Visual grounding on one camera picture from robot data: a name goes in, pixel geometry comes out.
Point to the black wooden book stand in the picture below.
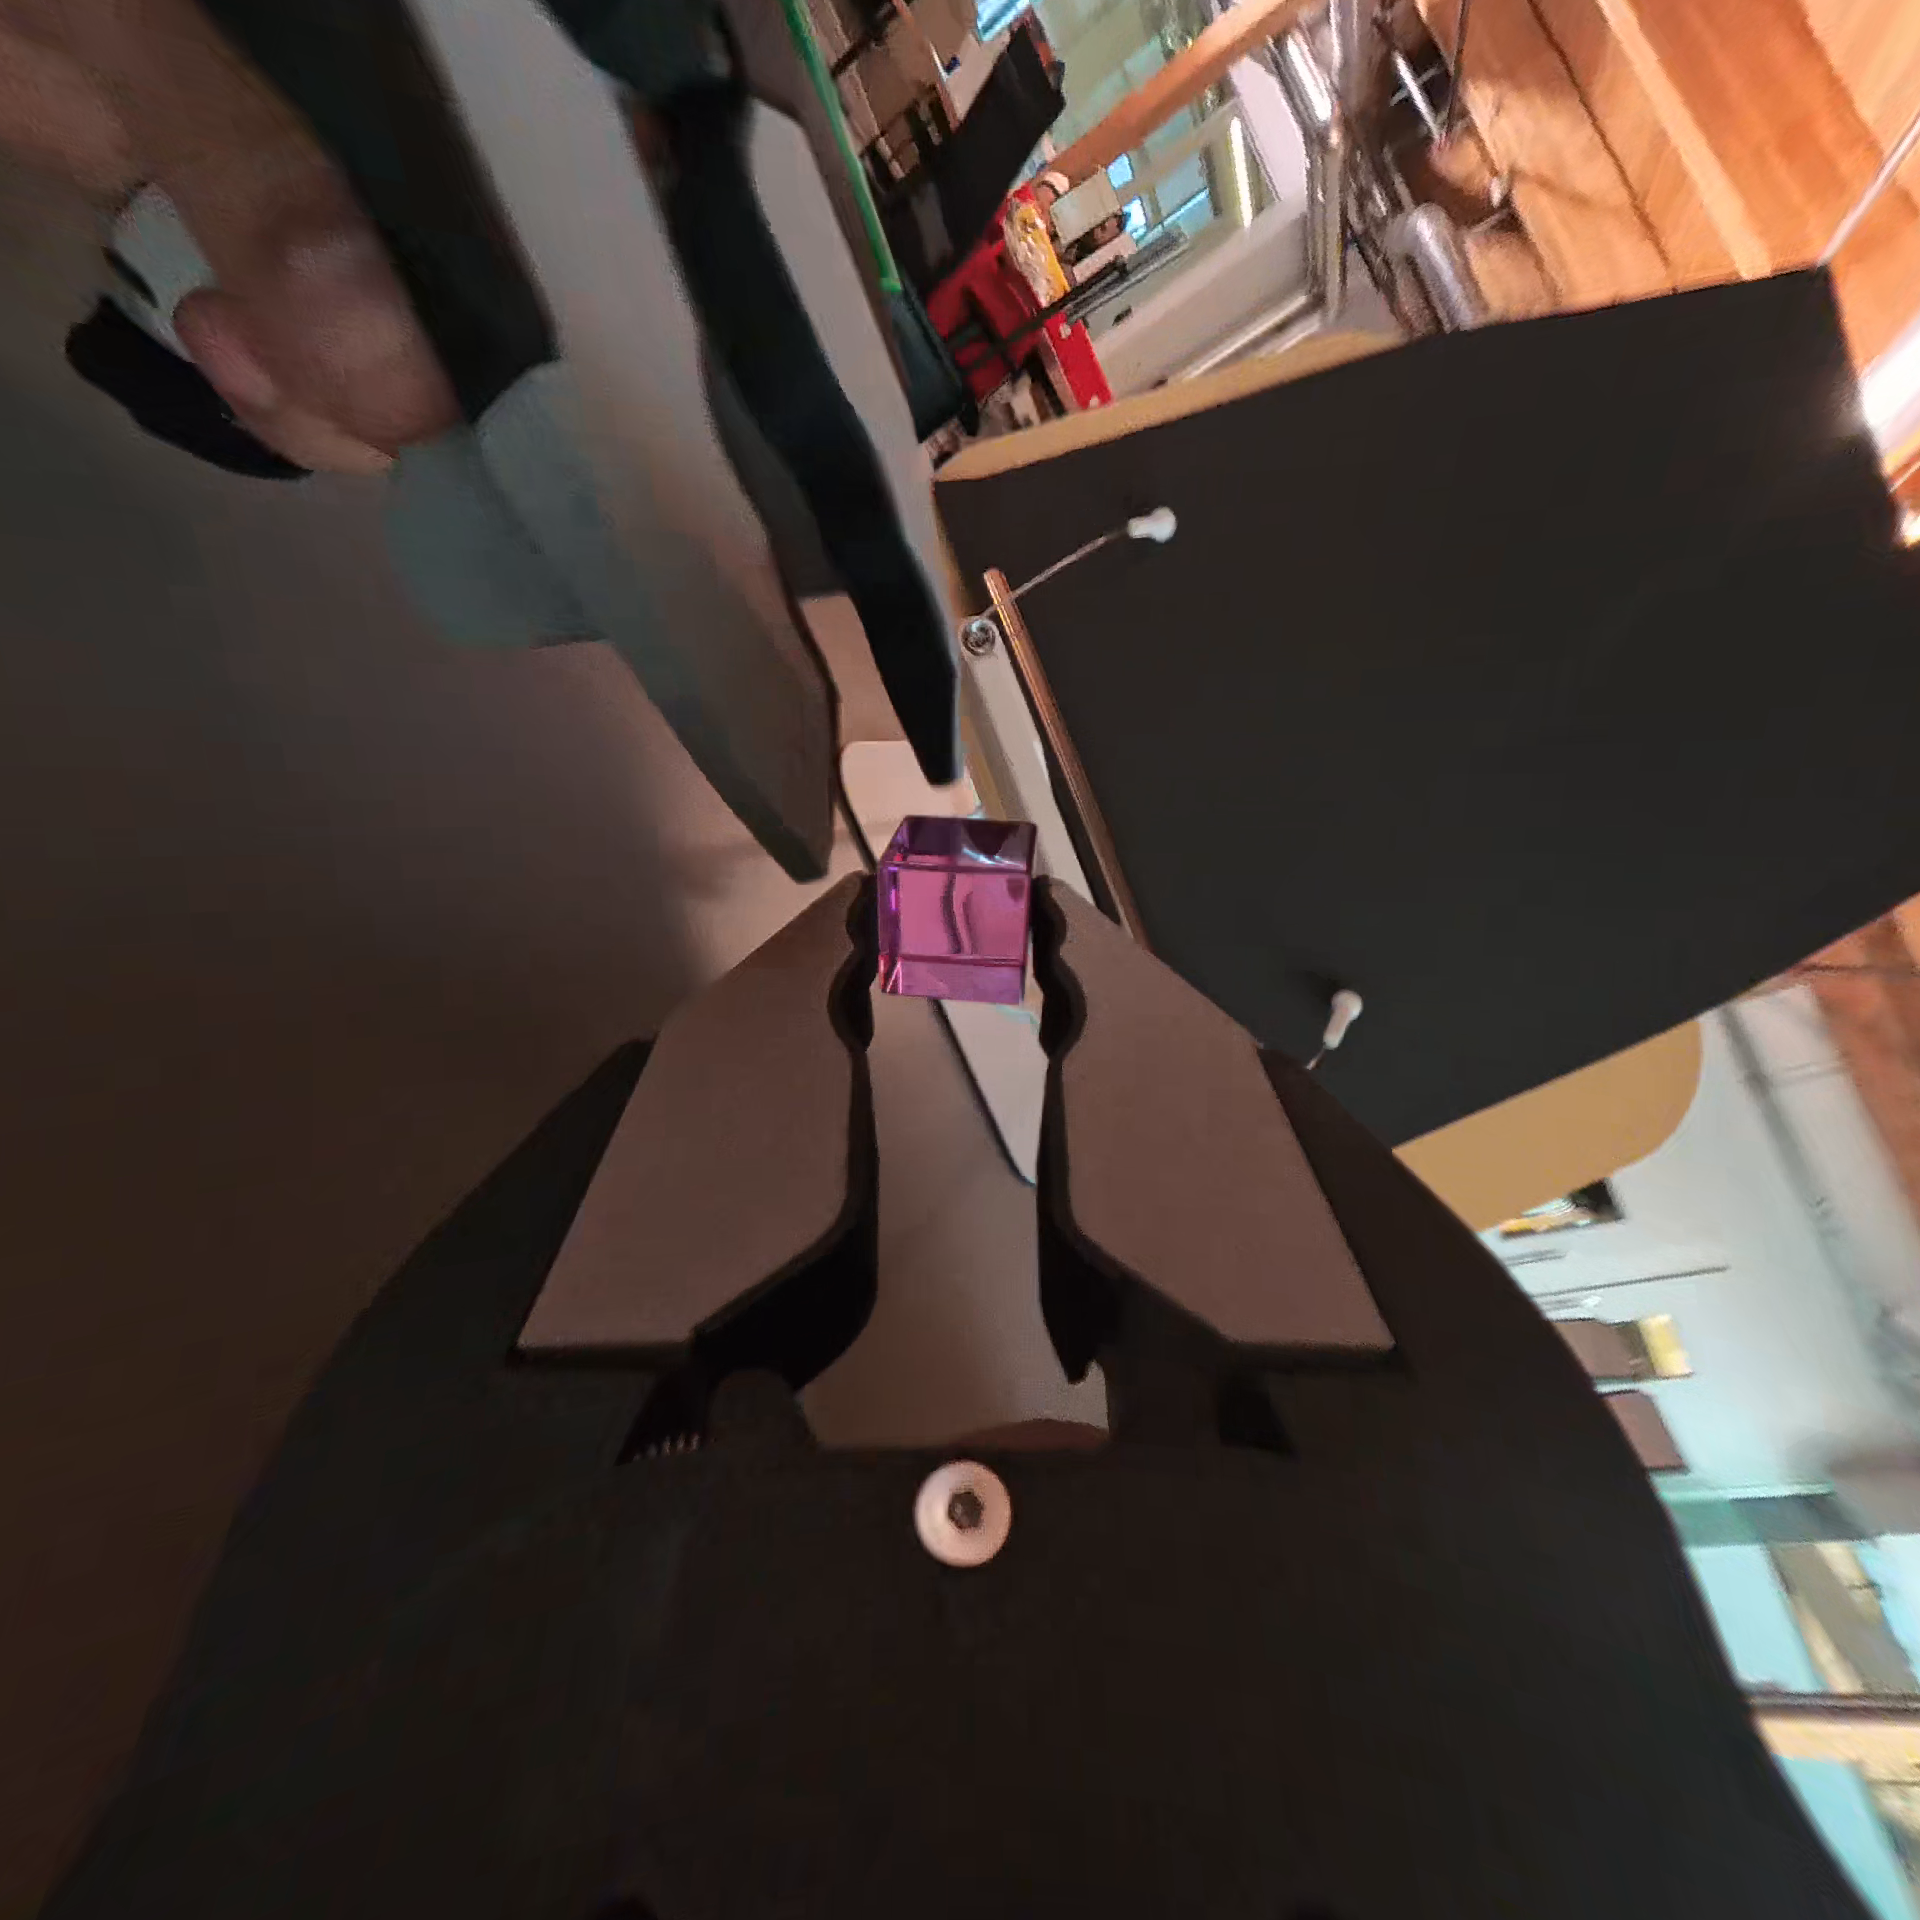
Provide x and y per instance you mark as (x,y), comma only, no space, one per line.
(1425,675)

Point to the person's left hand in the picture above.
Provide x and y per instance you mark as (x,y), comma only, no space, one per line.
(329,360)

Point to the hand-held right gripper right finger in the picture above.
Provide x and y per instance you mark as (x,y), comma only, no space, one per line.
(1201,1184)

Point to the silver duct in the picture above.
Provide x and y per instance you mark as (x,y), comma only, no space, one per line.
(1425,254)

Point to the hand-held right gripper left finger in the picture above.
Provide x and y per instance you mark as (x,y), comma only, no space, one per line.
(705,1184)

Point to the purple transparent cube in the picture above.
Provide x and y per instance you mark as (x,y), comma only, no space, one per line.
(953,916)

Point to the red cabinet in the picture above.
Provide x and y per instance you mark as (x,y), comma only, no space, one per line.
(1036,329)

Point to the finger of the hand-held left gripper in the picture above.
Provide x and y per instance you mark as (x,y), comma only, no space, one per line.
(630,569)
(820,452)

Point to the wooden post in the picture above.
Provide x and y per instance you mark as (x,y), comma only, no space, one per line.
(1185,84)

